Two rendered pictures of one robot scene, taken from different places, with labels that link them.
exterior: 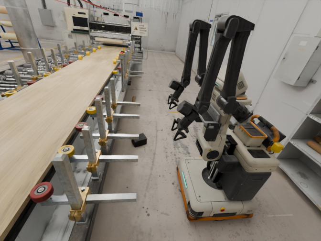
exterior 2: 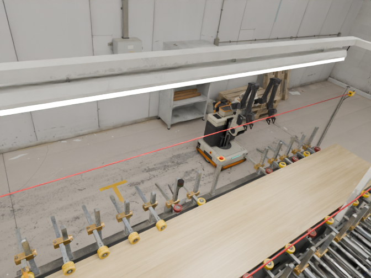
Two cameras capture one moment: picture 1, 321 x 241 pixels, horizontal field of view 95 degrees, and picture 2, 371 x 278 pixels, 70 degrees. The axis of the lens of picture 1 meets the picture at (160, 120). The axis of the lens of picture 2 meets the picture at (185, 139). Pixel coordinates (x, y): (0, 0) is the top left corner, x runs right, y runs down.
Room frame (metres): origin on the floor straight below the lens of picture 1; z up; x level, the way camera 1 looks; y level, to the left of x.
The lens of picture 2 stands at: (3.42, 2.23, 2.86)
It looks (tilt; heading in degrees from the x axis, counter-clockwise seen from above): 35 degrees down; 240
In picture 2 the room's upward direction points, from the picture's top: 9 degrees clockwise
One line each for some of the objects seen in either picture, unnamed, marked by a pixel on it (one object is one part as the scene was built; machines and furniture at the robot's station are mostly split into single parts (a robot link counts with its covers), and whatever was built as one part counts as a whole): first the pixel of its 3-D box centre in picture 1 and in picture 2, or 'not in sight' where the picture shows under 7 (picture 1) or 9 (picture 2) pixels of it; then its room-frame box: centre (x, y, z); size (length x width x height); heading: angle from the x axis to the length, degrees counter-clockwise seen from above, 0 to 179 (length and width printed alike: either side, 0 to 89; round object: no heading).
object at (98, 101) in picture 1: (101, 129); (287, 150); (0.83, 0.41, 0.90); 0.04 x 0.04 x 0.48; 9
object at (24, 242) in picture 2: not in sight; (30, 258); (3.79, 0.89, 0.90); 0.04 x 0.04 x 0.48; 9
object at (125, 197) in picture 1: (91, 199); (303, 145); (0.38, 0.29, 0.82); 0.43 x 0.03 x 0.04; 99
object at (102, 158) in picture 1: (102, 158); (292, 149); (0.63, 0.33, 0.83); 0.43 x 0.03 x 0.04; 99
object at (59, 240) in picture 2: not in sight; (62, 241); (3.57, 0.85, 0.95); 0.14 x 0.06 x 0.05; 9
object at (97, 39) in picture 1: (116, 41); not in sight; (5.04, 1.65, 1.05); 1.43 x 0.12 x 0.12; 99
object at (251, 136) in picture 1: (248, 133); (226, 111); (1.06, -0.76, 0.87); 0.23 x 0.15 x 0.11; 9
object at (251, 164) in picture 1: (233, 156); (223, 126); (1.05, -0.74, 0.59); 0.55 x 0.34 x 0.83; 9
